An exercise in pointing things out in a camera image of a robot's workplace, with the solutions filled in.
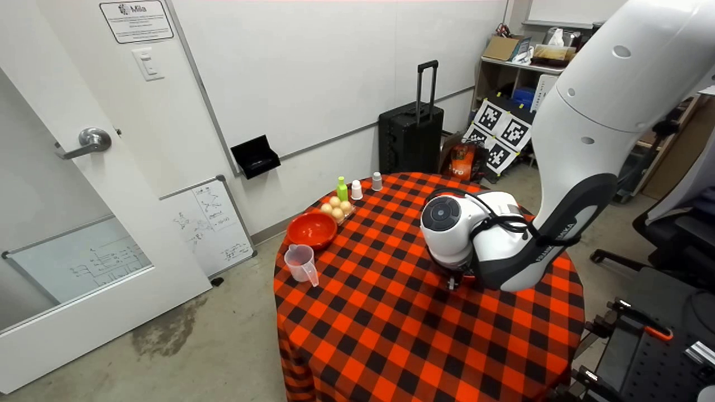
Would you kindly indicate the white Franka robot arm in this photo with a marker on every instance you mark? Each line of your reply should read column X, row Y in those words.
column 595, row 112

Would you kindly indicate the empty red bowl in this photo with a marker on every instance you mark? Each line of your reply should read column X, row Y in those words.
column 313, row 229

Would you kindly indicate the small white bottle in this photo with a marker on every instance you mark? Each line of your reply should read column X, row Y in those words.
column 377, row 182
column 357, row 190

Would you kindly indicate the small green bottle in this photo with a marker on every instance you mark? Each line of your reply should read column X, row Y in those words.
column 342, row 190

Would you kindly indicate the carton of eggs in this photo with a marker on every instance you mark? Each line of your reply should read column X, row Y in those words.
column 338, row 211

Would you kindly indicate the black rolling suitcase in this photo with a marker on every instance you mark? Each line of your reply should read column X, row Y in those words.
column 410, row 142

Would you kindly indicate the clear plastic measuring cup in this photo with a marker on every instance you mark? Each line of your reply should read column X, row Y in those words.
column 301, row 261

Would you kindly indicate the orange bag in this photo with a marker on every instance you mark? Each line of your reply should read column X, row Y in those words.
column 464, row 159

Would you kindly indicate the red black plaid tablecloth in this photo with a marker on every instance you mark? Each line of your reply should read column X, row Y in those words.
column 388, row 327

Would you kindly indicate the small leaning whiteboard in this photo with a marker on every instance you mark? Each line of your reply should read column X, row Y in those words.
column 208, row 224

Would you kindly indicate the board with fiducial tags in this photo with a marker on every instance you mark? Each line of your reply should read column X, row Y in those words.
column 493, row 116

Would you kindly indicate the wooden shelf unit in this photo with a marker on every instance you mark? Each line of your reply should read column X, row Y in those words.
column 494, row 79

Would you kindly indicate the open cardboard box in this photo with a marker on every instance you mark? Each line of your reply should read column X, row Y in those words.
column 502, row 48

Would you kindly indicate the flat brown box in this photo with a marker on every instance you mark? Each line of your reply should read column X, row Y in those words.
column 552, row 57

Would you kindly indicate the white door with glass pane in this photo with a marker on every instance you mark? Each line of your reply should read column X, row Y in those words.
column 112, row 314

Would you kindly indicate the black office chair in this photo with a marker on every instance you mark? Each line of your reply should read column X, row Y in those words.
column 684, row 231

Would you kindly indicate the light wooden desk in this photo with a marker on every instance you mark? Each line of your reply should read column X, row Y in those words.
column 688, row 148

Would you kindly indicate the black perforated mounting table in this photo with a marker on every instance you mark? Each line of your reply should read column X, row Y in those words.
column 655, row 371

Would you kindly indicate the black wall-mounted holder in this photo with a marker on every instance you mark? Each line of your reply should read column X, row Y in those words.
column 256, row 157

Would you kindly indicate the large wall whiteboard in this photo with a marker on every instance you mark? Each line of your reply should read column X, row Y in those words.
column 321, row 68

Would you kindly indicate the white light switch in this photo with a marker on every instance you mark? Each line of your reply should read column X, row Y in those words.
column 148, row 66

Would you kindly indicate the white wall sign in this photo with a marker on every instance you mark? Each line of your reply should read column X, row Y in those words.
column 136, row 20

